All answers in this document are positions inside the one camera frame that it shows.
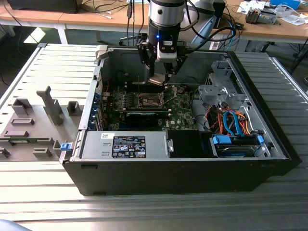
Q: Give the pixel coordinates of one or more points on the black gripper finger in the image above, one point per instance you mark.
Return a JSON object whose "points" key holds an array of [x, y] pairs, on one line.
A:
{"points": [[146, 53], [175, 66]]}

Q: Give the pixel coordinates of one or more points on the silver CPU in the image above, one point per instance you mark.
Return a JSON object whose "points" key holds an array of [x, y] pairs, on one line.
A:
{"points": [[157, 79]]}

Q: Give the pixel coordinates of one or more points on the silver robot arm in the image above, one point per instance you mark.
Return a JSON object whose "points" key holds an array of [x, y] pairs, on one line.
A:
{"points": [[166, 12]]}

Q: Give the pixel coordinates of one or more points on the CPU socket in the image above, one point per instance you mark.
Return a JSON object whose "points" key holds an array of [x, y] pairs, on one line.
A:
{"points": [[150, 99]]}

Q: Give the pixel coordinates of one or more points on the green motherboard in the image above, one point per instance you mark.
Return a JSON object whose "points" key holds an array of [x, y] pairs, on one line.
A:
{"points": [[179, 113]]}

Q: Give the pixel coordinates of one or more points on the pale blue teach pendant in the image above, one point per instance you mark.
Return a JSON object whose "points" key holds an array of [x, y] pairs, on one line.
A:
{"points": [[205, 29]]}

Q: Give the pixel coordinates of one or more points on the metal drive cage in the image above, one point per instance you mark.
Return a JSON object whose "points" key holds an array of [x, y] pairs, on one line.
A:
{"points": [[216, 91]]}

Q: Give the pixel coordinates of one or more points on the black graphics card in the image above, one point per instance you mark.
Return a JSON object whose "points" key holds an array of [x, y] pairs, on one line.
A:
{"points": [[142, 119]]}

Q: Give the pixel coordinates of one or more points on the black speaker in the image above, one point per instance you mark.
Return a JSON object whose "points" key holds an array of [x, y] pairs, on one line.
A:
{"points": [[220, 21]]}

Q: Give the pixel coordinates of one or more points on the black plastic shroud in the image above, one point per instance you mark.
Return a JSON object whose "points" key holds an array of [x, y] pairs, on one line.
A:
{"points": [[184, 144]]}

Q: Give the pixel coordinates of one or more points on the wooden desk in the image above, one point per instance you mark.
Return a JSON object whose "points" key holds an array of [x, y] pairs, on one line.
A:
{"points": [[48, 18], [264, 31]]}

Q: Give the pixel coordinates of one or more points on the grey metal device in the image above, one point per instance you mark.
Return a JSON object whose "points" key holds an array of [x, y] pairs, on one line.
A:
{"points": [[261, 16]]}

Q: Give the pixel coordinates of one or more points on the hard disk in blue carrier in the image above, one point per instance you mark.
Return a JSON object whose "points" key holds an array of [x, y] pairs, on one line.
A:
{"points": [[234, 150]]}

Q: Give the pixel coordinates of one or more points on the grey power supply unit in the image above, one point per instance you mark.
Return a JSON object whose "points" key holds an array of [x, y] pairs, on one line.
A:
{"points": [[96, 144]]}

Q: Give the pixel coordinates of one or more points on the black PC case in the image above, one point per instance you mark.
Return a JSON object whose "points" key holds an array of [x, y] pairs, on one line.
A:
{"points": [[168, 178]]}

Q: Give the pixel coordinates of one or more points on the black box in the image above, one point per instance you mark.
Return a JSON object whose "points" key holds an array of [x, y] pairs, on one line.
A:
{"points": [[43, 4]]}

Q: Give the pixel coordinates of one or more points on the grey parts rack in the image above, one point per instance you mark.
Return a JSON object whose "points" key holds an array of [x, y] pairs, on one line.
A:
{"points": [[41, 115]]}

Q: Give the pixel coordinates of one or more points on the blue case latch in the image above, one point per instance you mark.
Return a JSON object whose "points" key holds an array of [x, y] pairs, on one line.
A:
{"points": [[66, 146]]}

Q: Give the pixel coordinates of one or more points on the blue cardboard box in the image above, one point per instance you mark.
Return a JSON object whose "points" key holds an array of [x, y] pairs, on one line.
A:
{"points": [[285, 3]]}

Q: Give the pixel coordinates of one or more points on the green RAM stick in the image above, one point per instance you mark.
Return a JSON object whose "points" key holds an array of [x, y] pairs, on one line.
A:
{"points": [[20, 142]]}

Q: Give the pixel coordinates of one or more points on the blue rounded object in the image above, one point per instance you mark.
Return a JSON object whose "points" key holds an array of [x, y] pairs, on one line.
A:
{"points": [[9, 226]]}

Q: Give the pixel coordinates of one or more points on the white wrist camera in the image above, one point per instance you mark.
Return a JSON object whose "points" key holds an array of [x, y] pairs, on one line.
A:
{"points": [[167, 56]]}

